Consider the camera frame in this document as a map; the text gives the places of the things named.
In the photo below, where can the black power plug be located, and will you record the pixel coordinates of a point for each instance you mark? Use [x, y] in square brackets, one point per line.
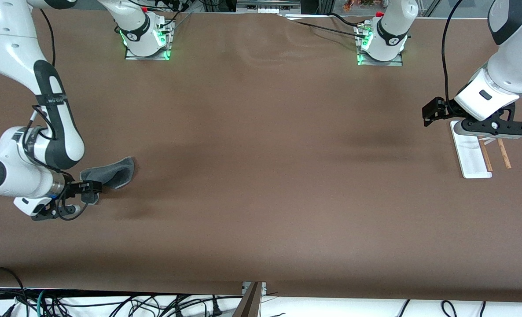
[217, 310]

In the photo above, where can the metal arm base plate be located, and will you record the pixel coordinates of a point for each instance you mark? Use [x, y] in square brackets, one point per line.
[393, 63]
[148, 57]

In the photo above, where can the orange plastic item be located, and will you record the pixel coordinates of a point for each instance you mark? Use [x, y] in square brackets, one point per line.
[353, 5]

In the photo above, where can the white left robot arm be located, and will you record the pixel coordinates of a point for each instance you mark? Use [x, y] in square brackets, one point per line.
[516, 66]

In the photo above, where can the metal table edge bracket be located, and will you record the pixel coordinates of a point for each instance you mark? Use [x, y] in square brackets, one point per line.
[245, 287]

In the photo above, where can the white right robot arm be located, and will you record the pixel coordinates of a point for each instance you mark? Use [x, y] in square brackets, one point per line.
[5, 44]

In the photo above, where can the brown beam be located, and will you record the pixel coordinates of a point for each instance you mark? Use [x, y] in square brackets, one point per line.
[250, 306]

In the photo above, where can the white rack base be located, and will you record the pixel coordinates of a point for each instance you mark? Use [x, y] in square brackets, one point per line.
[472, 163]

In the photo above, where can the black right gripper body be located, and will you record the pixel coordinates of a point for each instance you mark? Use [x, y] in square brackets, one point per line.
[72, 188]

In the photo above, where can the thin white rack crossbar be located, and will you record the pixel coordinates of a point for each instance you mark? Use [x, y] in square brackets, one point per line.
[487, 141]

